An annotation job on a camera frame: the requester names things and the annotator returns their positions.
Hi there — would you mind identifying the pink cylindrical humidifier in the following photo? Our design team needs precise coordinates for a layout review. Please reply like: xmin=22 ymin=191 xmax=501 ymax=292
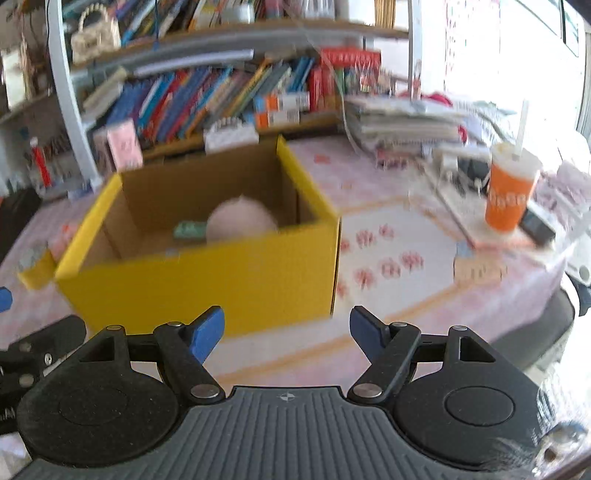
xmin=93 ymin=119 xmax=143 ymax=175

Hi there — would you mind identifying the mint correction tape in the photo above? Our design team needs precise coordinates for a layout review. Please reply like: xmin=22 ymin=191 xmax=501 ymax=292
xmin=173 ymin=221 xmax=206 ymax=241

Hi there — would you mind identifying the pink checkered tablecloth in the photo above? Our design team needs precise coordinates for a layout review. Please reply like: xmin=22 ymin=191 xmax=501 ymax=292
xmin=1 ymin=138 xmax=563 ymax=387

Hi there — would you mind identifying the black smartphone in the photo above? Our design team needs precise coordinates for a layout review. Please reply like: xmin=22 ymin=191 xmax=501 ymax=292
xmin=519 ymin=203 xmax=556 ymax=247

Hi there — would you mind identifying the orange CoCo drink cup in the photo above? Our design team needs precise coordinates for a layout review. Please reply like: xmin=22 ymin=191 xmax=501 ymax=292
xmin=485 ymin=100 xmax=542 ymax=234

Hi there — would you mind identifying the black keyboard instrument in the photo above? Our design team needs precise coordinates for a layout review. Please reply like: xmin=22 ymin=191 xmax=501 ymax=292
xmin=0 ymin=187 xmax=42 ymax=262

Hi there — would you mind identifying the grey chair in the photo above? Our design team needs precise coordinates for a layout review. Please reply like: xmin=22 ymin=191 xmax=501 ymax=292
xmin=491 ymin=289 xmax=575 ymax=371

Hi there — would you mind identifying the row of colourful books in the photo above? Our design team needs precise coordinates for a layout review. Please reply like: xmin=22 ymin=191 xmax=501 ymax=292
xmin=83 ymin=47 xmax=382 ymax=148

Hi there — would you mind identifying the white bookshelf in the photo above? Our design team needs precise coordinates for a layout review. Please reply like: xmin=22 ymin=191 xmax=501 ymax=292
xmin=0 ymin=0 xmax=417 ymax=195

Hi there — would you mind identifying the stack of papers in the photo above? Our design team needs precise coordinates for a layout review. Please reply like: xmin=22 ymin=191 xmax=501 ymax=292
xmin=344 ymin=94 xmax=482 ymax=153

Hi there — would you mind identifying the red tassel ornament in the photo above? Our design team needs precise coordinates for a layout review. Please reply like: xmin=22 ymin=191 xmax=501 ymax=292
xmin=29 ymin=137 xmax=52 ymax=188

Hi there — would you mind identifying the yellow tape roll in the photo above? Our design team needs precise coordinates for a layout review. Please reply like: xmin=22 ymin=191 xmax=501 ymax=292
xmin=17 ymin=245 xmax=56 ymax=291

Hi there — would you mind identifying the yellow cardboard box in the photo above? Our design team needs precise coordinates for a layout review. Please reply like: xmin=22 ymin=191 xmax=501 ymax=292
xmin=54 ymin=134 xmax=343 ymax=340

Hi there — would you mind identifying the white quilted handbag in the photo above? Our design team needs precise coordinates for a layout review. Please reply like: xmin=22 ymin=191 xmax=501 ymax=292
xmin=204 ymin=118 xmax=259 ymax=154

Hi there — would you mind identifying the pink plush pig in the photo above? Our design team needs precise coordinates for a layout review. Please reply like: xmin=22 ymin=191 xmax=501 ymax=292
xmin=205 ymin=196 xmax=279 ymax=243

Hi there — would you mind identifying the white power strip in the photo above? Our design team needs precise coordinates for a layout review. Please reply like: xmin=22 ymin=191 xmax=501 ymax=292
xmin=432 ymin=145 xmax=492 ymax=183

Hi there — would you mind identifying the cream quilted handbag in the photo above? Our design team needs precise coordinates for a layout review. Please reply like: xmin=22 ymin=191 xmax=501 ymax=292
xmin=71 ymin=3 xmax=121 ymax=65

